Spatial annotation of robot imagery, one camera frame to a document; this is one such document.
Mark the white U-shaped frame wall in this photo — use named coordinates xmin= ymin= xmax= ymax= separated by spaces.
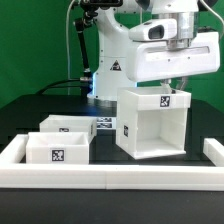
xmin=0 ymin=134 xmax=224 ymax=191

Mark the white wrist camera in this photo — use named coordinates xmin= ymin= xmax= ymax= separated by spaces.
xmin=128 ymin=19 xmax=177 ymax=42

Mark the fiducial marker sheet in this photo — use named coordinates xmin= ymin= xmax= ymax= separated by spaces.
xmin=97 ymin=117 xmax=116 ymax=129

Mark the black cable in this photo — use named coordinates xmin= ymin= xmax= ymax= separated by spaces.
xmin=35 ymin=76 xmax=94 ymax=96

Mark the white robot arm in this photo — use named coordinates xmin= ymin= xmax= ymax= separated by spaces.
xmin=89 ymin=0 xmax=222 ymax=101

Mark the white drawer cabinet box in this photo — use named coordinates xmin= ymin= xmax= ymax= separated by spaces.
xmin=116 ymin=87 xmax=191 ymax=159

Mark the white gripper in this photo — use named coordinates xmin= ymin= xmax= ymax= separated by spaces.
xmin=126 ymin=32 xmax=220 ymax=94

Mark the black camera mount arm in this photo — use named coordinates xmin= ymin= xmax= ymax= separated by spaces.
xmin=74 ymin=0 xmax=123 ymax=78

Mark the white drawer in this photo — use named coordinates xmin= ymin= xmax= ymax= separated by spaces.
xmin=39 ymin=115 xmax=97 ymax=137
xmin=26 ymin=132 xmax=89 ymax=164

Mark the grey cable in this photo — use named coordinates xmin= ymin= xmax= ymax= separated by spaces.
xmin=65 ymin=0 xmax=78 ymax=96

